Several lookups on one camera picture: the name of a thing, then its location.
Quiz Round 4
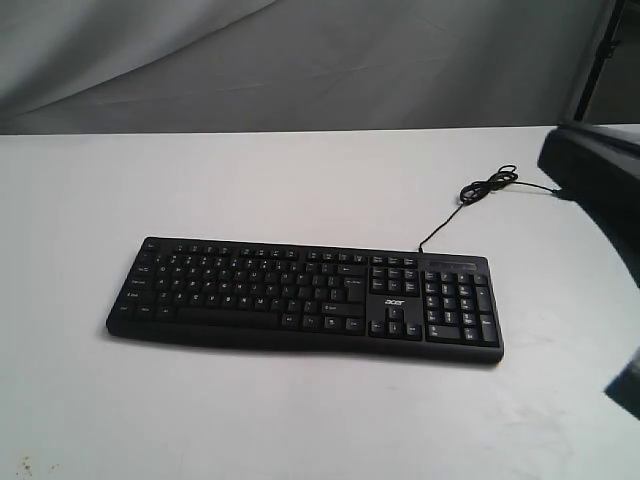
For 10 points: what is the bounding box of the grey backdrop cloth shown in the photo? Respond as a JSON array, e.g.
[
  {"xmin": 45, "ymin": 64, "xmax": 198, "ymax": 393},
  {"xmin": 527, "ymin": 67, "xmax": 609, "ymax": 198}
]
[{"xmin": 1, "ymin": 1, "xmax": 639, "ymax": 134}]

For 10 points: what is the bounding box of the black keyboard USB cable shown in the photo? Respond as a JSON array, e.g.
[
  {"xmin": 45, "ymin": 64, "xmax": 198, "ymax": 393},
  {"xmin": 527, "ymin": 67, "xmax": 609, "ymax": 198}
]
[{"xmin": 417, "ymin": 163, "xmax": 566, "ymax": 255}]

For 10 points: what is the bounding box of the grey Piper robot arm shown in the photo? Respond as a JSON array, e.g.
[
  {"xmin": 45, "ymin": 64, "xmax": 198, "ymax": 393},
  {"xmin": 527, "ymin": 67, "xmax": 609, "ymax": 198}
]
[{"xmin": 537, "ymin": 123, "xmax": 639, "ymax": 282}]

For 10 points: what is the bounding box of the black Acer keyboard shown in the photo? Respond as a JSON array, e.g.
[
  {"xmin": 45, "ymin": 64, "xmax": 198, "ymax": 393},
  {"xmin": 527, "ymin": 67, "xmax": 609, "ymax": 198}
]
[{"xmin": 106, "ymin": 237, "xmax": 504, "ymax": 364}]

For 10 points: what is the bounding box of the black stand pole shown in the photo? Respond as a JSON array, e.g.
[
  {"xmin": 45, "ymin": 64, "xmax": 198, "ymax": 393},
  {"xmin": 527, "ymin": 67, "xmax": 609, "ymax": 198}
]
[{"xmin": 572, "ymin": 0, "xmax": 627, "ymax": 122}]

